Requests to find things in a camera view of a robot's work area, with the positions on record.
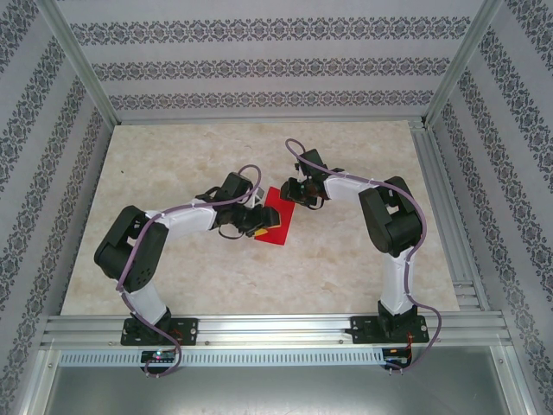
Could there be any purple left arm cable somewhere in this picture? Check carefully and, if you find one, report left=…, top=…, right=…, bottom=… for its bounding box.
left=116, top=163, right=264, bottom=380

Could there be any grey metal sheet panel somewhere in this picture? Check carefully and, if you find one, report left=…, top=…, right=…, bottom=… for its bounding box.
left=16, top=345, right=535, bottom=415

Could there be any aluminium side rail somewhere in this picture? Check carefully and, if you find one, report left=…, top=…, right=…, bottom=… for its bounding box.
left=409, top=119, right=492, bottom=313

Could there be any long aluminium mounting rail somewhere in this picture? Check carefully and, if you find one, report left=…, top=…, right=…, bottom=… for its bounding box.
left=41, top=311, right=513, bottom=349

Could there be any slotted grey cable duct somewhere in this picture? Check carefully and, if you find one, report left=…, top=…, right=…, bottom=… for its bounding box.
left=58, top=348, right=388, bottom=367

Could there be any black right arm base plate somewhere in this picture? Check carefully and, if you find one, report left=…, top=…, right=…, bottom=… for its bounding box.
left=350, top=315, right=429, bottom=346

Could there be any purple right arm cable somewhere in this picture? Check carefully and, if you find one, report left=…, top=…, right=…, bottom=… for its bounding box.
left=284, top=137, right=444, bottom=375

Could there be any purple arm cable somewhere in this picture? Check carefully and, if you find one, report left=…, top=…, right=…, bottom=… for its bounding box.
left=284, top=137, right=444, bottom=375
left=116, top=163, right=264, bottom=380

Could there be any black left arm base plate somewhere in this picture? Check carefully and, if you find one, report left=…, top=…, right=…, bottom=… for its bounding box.
left=123, top=317, right=200, bottom=347

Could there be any aluminium frame post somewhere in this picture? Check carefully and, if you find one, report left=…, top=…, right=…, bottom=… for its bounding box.
left=36, top=0, right=120, bottom=127
left=423, top=0, right=506, bottom=129

